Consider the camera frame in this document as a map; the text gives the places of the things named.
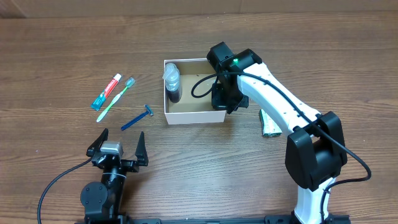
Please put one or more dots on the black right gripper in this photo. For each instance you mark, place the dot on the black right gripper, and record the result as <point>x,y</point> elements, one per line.
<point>219,102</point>

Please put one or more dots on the green white soap packet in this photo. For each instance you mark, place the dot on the green white soap packet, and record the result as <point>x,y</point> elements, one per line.
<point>269,126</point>

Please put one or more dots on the blue disposable razor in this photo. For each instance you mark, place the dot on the blue disposable razor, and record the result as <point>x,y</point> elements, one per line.
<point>137,118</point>

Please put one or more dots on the clear bottle with dark liquid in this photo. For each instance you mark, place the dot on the clear bottle with dark liquid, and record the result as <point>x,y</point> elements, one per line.
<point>171,78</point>

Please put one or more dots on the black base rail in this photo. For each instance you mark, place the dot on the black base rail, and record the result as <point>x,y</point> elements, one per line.
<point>217,220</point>

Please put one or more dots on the white cardboard box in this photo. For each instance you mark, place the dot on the white cardboard box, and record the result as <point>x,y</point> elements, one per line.
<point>190,110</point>

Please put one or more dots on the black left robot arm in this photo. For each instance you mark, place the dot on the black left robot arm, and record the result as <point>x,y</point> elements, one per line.
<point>102,200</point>

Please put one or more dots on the red white toothpaste tube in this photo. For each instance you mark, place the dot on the red white toothpaste tube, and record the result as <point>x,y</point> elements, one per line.
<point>97,104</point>

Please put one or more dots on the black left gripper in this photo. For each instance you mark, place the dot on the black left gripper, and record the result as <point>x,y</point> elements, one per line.
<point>142,154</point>

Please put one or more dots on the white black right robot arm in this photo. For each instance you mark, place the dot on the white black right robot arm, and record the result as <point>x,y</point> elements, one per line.
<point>314,153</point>

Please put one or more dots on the green white toothbrush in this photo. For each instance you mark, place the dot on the green white toothbrush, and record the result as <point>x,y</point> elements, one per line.
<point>129,83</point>

